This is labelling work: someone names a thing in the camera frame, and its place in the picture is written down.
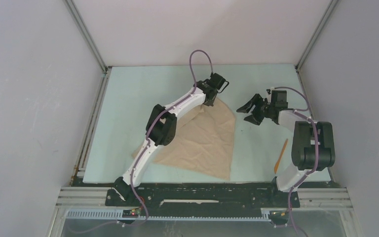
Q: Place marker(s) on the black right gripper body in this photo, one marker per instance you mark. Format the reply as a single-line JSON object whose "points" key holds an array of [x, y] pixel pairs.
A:
{"points": [[267, 108]]}

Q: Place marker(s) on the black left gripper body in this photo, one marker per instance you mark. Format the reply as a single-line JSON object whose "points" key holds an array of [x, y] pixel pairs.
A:
{"points": [[208, 102]]}

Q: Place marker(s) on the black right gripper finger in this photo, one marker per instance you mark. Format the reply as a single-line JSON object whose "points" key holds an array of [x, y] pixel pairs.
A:
{"points": [[255, 118], [255, 105]]}

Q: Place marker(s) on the beige cloth napkin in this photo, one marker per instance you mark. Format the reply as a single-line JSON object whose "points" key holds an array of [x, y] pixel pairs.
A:
{"points": [[202, 150]]}

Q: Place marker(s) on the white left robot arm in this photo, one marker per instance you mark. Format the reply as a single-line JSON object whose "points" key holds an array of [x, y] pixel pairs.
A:
{"points": [[161, 130]]}

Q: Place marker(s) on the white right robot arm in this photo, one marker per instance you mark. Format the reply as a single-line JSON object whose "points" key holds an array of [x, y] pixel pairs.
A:
{"points": [[313, 148]]}

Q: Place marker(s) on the orange plastic knife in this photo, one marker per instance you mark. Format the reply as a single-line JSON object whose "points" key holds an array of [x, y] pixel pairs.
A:
{"points": [[276, 166]]}

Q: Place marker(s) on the aluminium corner frame post right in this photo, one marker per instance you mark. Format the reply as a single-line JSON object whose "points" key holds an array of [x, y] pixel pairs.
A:
{"points": [[330, 9]]}

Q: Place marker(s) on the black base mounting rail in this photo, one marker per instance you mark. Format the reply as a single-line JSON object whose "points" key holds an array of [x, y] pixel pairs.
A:
{"points": [[203, 200]]}

